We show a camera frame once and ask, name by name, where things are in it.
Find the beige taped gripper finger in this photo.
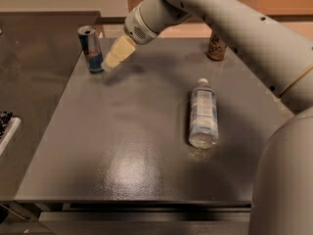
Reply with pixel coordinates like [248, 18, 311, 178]
[102, 35, 136, 71]

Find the red bull can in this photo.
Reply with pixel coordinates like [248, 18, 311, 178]
[77, 25, 103, 73]

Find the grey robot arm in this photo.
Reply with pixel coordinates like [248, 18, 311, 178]
[104, 0, 313, 235]

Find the brown gold soda can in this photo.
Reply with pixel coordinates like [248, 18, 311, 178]
[207, 31, 227, 61]

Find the clear plastic water bottle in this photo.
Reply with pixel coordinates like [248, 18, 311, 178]
[189, 78, 219, 149]

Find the white tray with black items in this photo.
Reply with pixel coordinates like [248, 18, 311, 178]
[0, 111, 22, 156]

